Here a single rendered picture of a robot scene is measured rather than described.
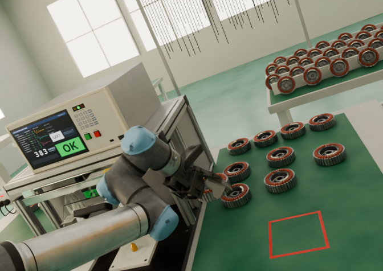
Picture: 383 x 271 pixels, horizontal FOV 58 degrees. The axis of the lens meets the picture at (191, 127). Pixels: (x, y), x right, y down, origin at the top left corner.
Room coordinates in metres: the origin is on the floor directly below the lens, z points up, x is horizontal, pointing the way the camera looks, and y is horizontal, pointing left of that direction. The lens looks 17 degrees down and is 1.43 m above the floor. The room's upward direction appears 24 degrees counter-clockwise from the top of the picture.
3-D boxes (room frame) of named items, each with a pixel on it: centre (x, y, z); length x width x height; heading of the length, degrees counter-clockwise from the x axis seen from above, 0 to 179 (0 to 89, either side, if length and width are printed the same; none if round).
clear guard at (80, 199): (1.02, 0.30, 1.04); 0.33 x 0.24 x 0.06; 161
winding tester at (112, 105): (1.37, 0.34, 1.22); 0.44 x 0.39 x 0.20; 71
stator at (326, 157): (1.12, -0.42, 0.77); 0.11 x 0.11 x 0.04
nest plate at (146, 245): (1.03, 0.35, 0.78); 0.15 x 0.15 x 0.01; 71
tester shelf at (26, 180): (1.37, 0.36, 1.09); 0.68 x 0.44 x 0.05; 71
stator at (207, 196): (0.94, 0.02, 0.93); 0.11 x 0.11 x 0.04
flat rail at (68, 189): (1.17, 0.43, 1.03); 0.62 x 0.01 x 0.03; 71
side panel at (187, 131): (1.35, 0.02, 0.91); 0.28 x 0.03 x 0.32; 161
